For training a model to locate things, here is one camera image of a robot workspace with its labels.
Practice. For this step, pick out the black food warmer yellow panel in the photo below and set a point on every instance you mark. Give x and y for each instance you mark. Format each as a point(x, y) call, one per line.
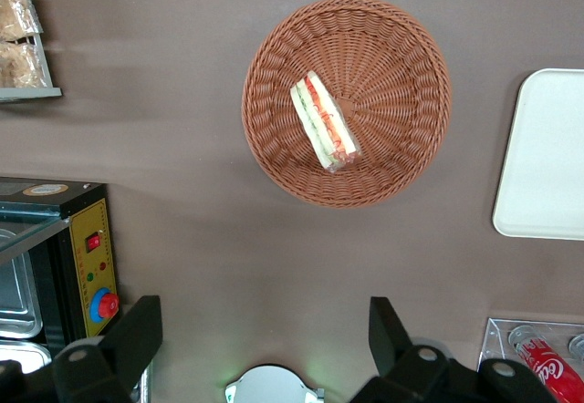
point(86, 220)

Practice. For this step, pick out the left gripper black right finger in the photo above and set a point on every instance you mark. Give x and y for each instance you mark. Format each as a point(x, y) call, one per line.
point(397, 357)

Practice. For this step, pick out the triangle sandwich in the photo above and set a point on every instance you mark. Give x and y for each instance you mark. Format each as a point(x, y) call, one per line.
point(324, 120)

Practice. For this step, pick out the cream plastic tray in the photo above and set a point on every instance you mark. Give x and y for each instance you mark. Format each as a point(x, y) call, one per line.
point(547, 157)

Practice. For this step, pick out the tray of packaged pastries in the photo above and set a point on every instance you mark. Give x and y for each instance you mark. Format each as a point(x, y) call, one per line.
point(27, 94)

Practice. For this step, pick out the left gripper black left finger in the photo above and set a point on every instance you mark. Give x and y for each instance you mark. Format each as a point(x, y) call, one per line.
point(123, 344)

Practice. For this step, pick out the clear acrylic bottle rack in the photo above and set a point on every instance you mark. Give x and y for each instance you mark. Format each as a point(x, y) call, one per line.
point(495, 344)

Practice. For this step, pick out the clear bag of puffed snacks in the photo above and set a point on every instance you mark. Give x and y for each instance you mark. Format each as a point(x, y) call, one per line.
point(16, 13)
point(18, 65)

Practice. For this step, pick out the steel warmer pan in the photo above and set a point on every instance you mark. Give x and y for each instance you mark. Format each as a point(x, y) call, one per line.
point(23, 355)
point(16, 293)

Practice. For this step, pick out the large brown wicker basket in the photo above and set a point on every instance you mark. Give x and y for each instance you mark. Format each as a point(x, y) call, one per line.
point(392, 79)

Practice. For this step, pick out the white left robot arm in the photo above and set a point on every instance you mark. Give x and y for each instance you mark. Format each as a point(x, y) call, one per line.
point(274, 387)

